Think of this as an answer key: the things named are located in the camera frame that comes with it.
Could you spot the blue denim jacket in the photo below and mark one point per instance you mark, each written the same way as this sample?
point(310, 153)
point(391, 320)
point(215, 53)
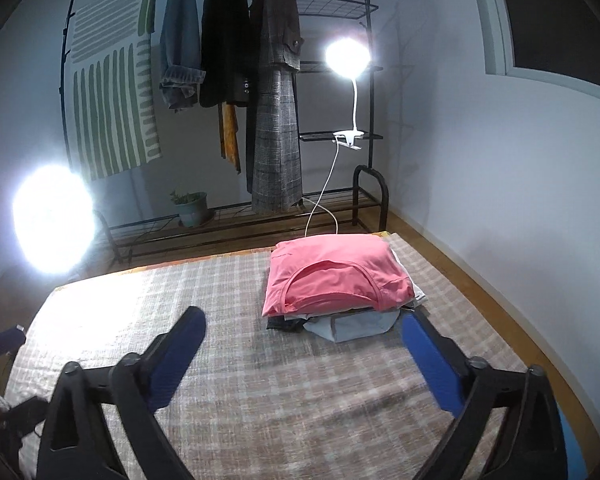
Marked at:
point(180, 55)

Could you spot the dark green folded garment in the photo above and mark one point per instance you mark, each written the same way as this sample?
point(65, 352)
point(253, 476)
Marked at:
point(288, 325)

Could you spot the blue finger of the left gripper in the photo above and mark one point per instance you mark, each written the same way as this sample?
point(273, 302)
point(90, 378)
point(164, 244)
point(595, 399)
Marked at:
point(12, 339)

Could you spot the white folded garment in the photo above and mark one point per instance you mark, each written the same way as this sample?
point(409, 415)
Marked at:
point(419, 295)

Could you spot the potted green plant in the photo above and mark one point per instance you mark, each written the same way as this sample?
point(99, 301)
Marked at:
point(192, 208)

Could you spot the grey plaid coat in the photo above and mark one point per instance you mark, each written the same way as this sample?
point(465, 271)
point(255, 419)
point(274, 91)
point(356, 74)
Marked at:
point(273, 153)

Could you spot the bright ring light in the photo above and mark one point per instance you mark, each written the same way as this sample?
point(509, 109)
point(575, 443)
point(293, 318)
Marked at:
point(54, 220)

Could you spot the black metal clothes rack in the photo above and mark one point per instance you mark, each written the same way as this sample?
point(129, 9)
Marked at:
point(354, 137)

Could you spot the light blue folded garment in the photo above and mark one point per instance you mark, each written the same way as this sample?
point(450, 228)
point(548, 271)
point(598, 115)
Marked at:
point(347, 326)

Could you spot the black hanging jacket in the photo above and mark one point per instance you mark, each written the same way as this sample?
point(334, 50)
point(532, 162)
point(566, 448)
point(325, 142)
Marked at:
point(224, 55)

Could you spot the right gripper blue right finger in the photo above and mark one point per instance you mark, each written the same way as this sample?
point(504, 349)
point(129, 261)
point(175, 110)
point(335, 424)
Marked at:
point(439, 359)

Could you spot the orange floral bed sheet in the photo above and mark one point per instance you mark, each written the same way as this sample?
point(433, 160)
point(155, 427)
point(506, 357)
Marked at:
point(222, 247)

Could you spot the orange hanging scarf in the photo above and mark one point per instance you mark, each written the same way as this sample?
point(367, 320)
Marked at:
point(228, 128)

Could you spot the plaid beige blanket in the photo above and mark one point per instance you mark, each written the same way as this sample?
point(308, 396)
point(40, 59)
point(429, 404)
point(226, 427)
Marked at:
point(255, 403)

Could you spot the pink t-shirt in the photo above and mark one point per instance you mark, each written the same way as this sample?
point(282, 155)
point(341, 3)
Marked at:
point(324, 274)

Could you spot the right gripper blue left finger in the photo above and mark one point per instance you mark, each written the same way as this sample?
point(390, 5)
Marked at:
point(164, 364)

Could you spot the green striped wall cloth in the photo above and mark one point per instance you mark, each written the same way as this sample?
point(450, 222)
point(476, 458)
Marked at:
point(109, 100)

